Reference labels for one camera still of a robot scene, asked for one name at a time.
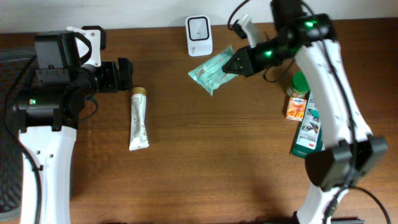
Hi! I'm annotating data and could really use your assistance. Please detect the orange snack packet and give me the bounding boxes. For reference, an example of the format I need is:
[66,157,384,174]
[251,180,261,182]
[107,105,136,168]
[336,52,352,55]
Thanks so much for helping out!
[285,98,307,121]

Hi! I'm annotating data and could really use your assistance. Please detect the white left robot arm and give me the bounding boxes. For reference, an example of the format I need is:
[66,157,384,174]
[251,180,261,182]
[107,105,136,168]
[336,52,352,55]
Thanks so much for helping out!
[8,26,134,223]

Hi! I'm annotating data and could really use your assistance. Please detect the mint green tissue pack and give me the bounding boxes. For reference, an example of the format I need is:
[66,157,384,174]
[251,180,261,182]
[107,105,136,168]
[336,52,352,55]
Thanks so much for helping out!
[188,45,237,96]

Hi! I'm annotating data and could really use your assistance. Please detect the white barcode scanner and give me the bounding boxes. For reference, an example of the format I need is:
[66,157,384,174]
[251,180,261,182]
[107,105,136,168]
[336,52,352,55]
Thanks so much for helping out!
[185,15,213,57]

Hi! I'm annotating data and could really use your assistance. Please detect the green 3M wipes package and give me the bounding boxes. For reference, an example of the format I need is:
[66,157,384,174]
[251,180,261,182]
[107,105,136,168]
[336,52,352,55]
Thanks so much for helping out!
[291,92,325,159]

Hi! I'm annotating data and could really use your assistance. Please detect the white tube brown cap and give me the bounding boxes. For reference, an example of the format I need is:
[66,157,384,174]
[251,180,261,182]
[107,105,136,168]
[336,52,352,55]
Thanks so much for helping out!
[129,87,149,151]

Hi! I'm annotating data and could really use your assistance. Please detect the grey plastic basket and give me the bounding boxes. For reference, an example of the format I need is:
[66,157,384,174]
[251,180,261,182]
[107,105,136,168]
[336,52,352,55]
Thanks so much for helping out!
[1,47,35,222]

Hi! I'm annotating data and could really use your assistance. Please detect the green lid jar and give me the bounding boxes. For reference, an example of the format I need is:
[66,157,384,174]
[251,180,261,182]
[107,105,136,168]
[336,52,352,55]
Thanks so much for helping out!
[286,71,310,98]

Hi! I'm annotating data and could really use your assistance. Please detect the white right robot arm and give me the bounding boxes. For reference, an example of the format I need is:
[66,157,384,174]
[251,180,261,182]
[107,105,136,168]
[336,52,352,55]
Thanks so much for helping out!
[223,1,388,223]

